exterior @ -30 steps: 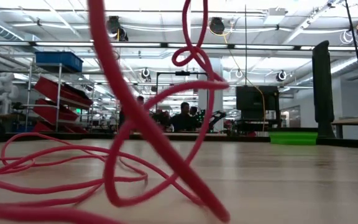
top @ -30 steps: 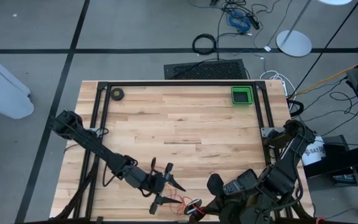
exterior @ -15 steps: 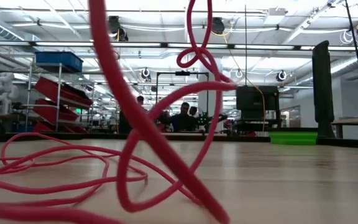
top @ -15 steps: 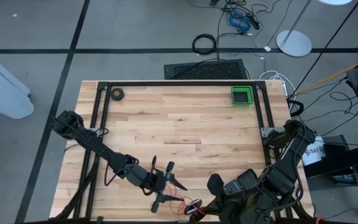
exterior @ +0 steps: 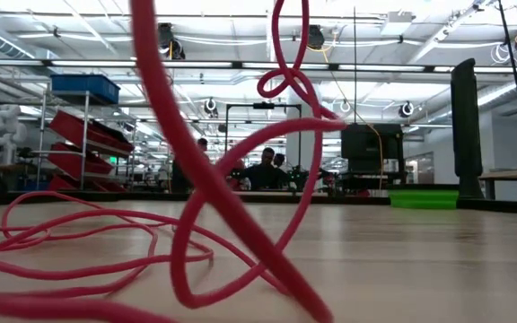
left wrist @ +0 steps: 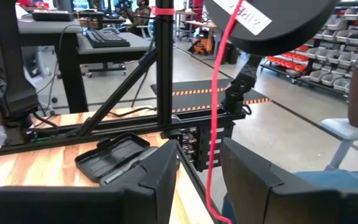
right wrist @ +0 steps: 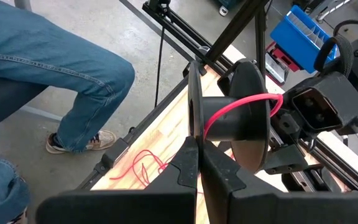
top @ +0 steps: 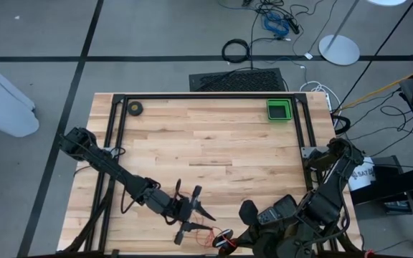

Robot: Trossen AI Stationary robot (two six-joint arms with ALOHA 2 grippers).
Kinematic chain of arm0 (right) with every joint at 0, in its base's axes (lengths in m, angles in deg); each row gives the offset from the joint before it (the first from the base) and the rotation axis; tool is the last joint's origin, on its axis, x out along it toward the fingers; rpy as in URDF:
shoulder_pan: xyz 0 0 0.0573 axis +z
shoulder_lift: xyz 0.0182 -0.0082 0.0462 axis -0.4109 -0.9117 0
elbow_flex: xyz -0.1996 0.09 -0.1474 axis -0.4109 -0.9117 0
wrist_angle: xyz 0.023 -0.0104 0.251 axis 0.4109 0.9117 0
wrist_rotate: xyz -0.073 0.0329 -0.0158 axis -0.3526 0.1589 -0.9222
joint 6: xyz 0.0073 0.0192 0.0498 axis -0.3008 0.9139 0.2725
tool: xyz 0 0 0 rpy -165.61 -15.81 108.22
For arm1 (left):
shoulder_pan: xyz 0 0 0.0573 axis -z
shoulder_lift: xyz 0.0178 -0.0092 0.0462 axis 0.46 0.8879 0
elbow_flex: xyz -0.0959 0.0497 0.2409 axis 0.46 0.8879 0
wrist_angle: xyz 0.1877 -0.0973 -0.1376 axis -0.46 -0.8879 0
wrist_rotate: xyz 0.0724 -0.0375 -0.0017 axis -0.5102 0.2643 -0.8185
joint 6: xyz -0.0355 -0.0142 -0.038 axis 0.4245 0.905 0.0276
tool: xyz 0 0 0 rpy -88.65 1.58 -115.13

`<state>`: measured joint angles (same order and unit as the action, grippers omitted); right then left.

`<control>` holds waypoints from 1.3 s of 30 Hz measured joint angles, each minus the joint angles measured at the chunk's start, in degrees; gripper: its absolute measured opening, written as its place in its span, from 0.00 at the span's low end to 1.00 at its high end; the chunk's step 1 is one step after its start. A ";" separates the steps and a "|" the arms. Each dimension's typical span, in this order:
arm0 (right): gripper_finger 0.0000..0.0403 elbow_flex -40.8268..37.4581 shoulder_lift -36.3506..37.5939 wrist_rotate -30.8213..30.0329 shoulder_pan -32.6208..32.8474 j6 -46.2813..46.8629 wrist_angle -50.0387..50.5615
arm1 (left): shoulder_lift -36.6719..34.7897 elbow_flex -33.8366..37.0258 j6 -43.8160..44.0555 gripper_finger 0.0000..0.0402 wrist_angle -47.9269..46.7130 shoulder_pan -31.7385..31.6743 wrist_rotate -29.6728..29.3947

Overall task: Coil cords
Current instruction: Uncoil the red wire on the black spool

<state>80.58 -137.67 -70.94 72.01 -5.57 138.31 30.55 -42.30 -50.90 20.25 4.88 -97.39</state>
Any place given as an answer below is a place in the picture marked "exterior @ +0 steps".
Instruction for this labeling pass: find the red cord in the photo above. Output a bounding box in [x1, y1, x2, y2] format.
[0, 0, 348, 323]

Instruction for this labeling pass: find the white building column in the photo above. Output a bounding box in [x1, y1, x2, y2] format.
[286, 83, 323, 189]

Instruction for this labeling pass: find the black monitor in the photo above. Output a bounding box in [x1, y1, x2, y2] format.
[340, 123, 406, 174]

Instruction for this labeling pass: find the thin black vertical pole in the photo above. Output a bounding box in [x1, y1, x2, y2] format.
[353, 6, 358, 125]

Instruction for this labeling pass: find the long ceiling light bar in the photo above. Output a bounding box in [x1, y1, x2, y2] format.
[0, 57, 517, 75]

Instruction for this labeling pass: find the green collapsible container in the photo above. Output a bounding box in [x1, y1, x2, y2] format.
[388, 188, 460, 210]

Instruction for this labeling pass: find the metal shelf rack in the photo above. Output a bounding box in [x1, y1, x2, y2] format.
[33, 89, 138, 192]

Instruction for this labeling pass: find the blue plastic bin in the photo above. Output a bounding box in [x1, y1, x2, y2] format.
[50, 74, 121, 105]

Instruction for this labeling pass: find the red shelf bin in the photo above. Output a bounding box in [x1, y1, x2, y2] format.
[46, 142, 115, 176]
[45, 173, 127, 193]
[49, 109, 135, 158]

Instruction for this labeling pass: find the wooden side table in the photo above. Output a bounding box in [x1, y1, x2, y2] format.
[478, 168, 517, 201]

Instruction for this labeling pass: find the black gantry frame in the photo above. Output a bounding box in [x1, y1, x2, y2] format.
[224, 101, 303, 189]

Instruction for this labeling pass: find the yellow hanging cable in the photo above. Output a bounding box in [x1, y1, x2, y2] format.
[305, 30, 384, 189]

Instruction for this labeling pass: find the black table edge rail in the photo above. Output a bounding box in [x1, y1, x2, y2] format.
[0, 190, 517, 216]

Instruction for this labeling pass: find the black upright frame post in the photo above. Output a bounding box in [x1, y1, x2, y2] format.
[450, 57, 486, 201]

